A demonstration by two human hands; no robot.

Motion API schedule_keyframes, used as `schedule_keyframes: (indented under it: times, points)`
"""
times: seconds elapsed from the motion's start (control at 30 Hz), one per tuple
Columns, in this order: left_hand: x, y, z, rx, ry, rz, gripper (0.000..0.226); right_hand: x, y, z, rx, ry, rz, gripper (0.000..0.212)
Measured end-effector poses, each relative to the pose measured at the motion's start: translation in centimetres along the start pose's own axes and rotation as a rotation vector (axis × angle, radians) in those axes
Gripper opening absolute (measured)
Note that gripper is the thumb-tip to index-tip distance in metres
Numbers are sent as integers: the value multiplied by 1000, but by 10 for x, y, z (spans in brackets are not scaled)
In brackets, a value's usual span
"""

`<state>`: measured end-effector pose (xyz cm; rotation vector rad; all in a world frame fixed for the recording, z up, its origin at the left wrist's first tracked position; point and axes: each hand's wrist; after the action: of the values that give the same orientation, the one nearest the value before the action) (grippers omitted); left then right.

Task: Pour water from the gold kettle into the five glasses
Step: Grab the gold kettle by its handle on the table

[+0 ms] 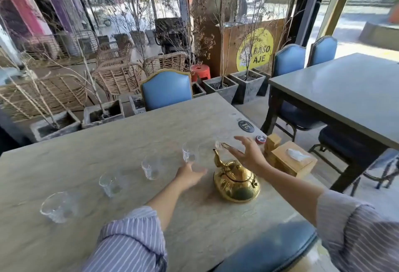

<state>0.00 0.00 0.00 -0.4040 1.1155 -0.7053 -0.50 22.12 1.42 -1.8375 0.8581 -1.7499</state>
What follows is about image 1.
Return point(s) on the blue chair gold frame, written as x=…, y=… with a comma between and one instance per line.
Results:
x=166, y=91

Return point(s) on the gold brass teapot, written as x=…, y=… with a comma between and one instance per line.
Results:
x=237, y=187

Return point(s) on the group of rattan chairs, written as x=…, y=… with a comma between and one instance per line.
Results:
x=118, y=78

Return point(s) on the wooden panel yellow round sign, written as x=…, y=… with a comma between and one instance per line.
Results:
x=265, y=47

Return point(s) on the red plastic stool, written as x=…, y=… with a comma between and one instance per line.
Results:
x=201, y=72

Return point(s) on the person's right striped sleeve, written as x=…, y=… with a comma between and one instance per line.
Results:
x=358, y=234

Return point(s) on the row of grey concrete planters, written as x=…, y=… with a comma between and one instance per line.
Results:
x=249, y=91

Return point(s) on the black metal cart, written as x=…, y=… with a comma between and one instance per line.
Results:
x=170, y=36

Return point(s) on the blue padded chair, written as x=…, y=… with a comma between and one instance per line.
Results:
x=268, y=247

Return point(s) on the person's left hand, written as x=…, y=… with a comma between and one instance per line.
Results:
x=188, y=176

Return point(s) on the round black sticker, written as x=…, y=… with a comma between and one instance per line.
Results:
x=246, y=126

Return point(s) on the wooden tissue box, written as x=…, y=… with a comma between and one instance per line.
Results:
x=286, y=165

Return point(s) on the person's striped sleeve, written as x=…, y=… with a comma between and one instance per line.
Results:
x=358, y=234
x=131, y=243

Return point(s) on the person's right forearm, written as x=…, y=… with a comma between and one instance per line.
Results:
x=293, y=193

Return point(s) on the grey table black legs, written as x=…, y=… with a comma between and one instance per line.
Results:
x=343, y=94

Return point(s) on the person's left striped sleeve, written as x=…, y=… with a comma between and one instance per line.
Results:
x=131, y=243

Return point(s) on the grey stone table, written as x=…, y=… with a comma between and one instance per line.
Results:
x=124, y=137

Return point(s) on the person's left forearm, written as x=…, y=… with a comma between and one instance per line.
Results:
x=165, y=201

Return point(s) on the white tissue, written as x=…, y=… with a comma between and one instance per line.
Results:
x=296, y=155

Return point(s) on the person's right hand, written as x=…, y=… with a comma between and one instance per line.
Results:
x=252, y=159

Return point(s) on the dark blue chair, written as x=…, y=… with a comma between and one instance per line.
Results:
x=336, y=144

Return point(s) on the clear glass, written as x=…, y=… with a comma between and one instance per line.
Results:
x=190, y=153
x=57, y=209
x=151, y=169
x=110, y=185
x=219, y=145

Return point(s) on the blue chair grey frame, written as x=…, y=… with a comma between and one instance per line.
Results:
x=288, y=59
x=322, y=50

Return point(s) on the group of dry branch plants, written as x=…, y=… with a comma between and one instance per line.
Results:
x=204, y=44

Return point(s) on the small wooden holder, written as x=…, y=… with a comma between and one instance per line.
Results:
x=271, y=144

